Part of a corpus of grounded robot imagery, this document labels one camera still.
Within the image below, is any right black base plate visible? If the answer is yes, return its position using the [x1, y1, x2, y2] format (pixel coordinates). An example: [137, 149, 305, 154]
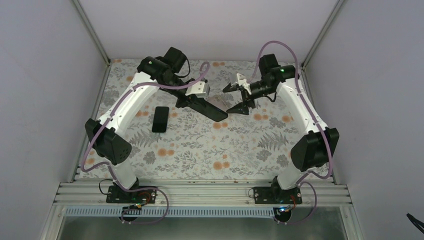
[253, 186, 303, 205]

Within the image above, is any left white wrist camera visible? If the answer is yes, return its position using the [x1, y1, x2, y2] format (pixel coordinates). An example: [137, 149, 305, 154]
[185, 81, 211, 98]

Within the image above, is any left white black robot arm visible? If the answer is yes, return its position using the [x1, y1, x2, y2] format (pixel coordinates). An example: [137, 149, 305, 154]
[81, 47, 211, 203]

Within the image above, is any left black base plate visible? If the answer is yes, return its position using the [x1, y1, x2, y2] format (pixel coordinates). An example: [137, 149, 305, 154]
[105, 185, 157, 205]

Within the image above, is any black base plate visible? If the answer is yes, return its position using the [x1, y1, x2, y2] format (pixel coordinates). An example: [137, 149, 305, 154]
[105, 185, 157, 205]
[253, 186, 303, 205]

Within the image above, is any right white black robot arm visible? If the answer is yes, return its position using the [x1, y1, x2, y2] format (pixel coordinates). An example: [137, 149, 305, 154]
[222, 54, 340, 204]

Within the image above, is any floral patterned table mat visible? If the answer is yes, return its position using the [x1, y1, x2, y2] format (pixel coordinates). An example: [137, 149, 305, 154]
[77, 58, 334, 181]

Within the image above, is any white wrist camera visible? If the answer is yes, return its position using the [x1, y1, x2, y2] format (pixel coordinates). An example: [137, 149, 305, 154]
[185, 81, 211, 98]
[235, 73, 252, 95]

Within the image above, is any aluminium rail frame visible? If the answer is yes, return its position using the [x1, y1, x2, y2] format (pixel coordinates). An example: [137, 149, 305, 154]
[41, 179, 363, 240]

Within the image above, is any black phone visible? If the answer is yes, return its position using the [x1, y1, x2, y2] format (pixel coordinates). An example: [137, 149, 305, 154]
[189, 98, 228, 122]

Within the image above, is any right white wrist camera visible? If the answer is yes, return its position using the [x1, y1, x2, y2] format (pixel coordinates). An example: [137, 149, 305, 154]
[235, 73, 252, 95]

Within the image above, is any black object at edge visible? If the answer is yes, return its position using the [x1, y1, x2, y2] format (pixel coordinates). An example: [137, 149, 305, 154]
[406, 212, 424, 234]

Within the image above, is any black smartphone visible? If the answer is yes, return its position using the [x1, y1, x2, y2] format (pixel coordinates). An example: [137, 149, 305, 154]
[151, 106, 170, 133]

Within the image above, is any beige phone case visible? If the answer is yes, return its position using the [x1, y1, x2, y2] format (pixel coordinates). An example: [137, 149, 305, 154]
[206, 94, 228, 111]

